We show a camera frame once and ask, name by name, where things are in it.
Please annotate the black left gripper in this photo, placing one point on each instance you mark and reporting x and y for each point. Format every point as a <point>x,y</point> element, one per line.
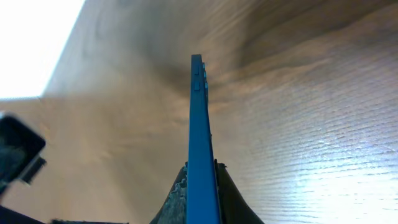
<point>20,152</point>

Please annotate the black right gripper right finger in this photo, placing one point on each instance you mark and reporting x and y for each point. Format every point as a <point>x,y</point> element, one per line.
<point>233,208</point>

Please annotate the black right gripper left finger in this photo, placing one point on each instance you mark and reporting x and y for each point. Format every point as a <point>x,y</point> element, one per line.
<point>174,209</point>

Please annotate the blue smartphone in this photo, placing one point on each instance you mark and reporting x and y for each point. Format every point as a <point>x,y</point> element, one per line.
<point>202,193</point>

